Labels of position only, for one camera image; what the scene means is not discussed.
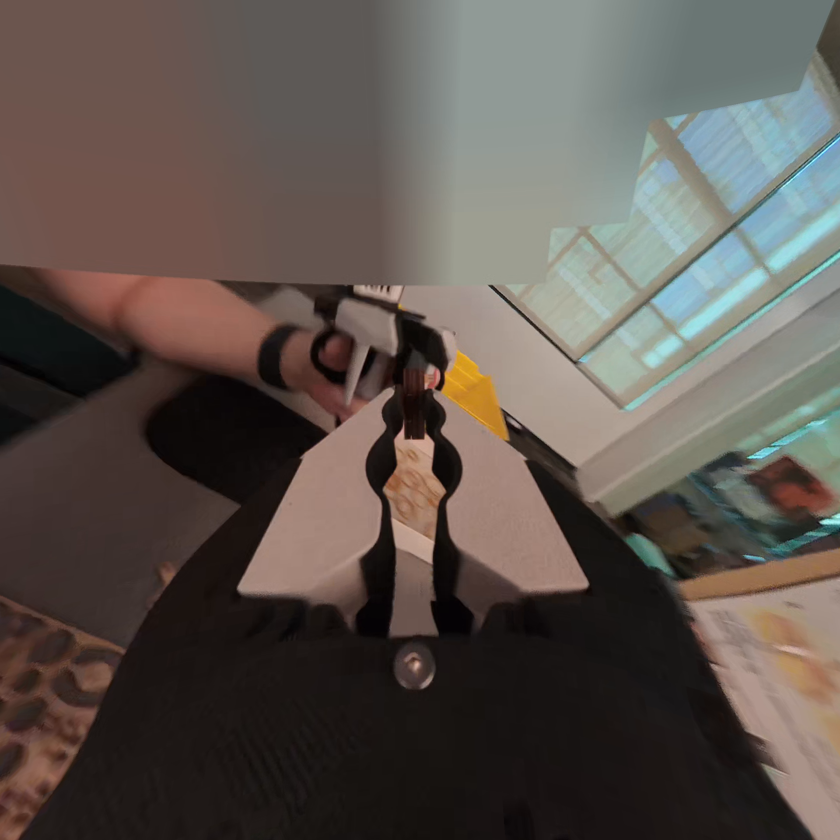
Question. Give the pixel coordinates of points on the patterned rug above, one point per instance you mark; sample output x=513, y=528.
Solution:
x=46, y=709

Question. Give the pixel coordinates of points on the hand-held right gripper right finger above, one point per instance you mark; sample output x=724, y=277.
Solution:
x=505, y=525

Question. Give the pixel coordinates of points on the person's left forearm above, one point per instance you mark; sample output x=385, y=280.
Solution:
x=177, y=321

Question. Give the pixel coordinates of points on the person's left hand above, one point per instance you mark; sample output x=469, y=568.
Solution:
x=331, y=374

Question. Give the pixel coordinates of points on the printed paper sheet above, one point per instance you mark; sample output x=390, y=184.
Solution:
x=768, y=676

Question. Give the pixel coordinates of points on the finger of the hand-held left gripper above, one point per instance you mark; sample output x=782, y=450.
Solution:
x=438, y=348

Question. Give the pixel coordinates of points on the window with blinds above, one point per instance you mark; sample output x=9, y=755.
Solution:
x=695, y=262

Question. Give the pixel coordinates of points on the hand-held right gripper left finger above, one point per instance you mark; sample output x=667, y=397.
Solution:
x=315, y=525

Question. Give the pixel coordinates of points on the dark brown wooden model part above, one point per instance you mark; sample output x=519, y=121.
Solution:
x=415, y=403

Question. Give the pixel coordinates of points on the yellow box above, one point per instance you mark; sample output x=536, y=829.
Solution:
x=476, y=394

